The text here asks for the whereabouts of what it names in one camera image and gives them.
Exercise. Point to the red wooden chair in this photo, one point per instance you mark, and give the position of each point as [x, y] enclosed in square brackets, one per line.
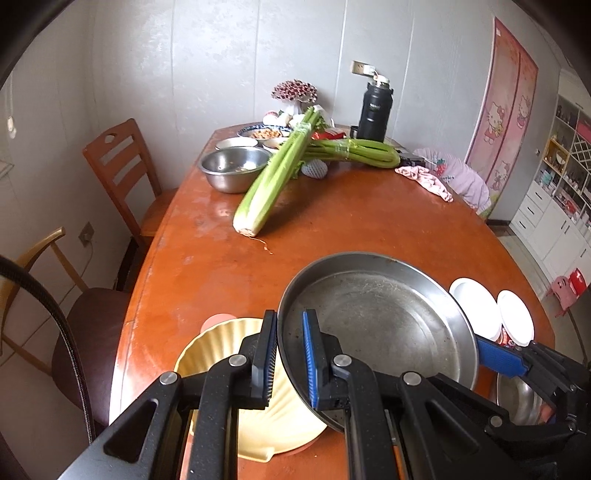
[120, 159]

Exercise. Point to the yellow scalloped plate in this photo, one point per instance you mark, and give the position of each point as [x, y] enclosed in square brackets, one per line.
[268, 415]

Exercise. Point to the small white bowl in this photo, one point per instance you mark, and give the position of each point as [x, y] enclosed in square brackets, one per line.
[237, 141]

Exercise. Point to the black thermos bottle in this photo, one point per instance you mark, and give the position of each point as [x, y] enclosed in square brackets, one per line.
[377, 104]

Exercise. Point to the thick celery bunch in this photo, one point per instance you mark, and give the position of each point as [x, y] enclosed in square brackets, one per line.
[258, 202]

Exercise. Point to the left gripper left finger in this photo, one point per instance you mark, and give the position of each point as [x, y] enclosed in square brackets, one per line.
[186, 427]

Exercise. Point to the large stainless steel bowl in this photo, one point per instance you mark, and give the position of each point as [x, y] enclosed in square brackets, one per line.
[233, 170]

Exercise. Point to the thin celery bunch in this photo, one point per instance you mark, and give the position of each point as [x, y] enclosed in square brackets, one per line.
[368, 152]

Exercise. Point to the white display cabinet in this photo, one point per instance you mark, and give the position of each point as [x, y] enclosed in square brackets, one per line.
[553, 220]

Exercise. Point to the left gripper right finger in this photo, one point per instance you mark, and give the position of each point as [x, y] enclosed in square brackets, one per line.
[409, 426]

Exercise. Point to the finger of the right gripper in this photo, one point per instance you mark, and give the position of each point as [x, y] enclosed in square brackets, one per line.
[501, 359]

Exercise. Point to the black device on table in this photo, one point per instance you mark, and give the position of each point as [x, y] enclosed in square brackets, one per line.
[410, 159]

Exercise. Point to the foam-netted white fruit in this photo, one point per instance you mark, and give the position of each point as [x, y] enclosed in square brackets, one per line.
[315, 169]

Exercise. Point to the red paper noodle bowl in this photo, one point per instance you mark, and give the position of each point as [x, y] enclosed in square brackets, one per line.
[479, 306]

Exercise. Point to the tan curved-back chair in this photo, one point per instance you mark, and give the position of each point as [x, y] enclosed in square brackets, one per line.
[95, 322]

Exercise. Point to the blue patterned food dish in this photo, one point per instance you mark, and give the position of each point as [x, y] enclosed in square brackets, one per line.
[262, 132]

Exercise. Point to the stainless steel pan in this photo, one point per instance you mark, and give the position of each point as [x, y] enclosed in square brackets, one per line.
[385, 312]

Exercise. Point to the small stainless steel bowl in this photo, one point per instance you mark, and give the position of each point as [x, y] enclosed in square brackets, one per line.
[524, 406]

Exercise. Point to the pink child stool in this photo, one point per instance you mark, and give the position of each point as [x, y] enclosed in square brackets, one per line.
[568, 289]

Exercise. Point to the pink patterned cloth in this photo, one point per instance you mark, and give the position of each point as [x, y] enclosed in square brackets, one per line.
[426, 180]

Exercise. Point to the wall power socket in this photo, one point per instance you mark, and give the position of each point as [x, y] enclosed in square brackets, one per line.
[86, 234]

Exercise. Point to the pink Hello Kitty curtain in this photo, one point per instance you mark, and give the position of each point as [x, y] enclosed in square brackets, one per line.
[505, 115]

